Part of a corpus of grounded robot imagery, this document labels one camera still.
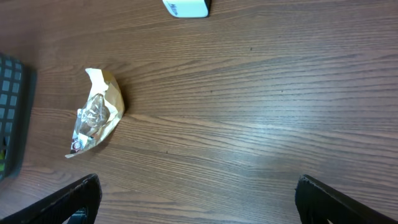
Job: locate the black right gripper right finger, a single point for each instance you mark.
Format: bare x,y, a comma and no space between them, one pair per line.
318,203

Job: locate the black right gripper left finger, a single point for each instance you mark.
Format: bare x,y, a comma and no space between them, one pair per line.
76,203

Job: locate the brown paper bread bag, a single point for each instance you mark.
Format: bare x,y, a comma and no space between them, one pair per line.
101,113

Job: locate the white barcode scanner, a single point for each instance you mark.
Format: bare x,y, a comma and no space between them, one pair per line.
188,8

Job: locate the grey plastic mesh basket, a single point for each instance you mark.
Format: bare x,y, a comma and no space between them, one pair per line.
18,82

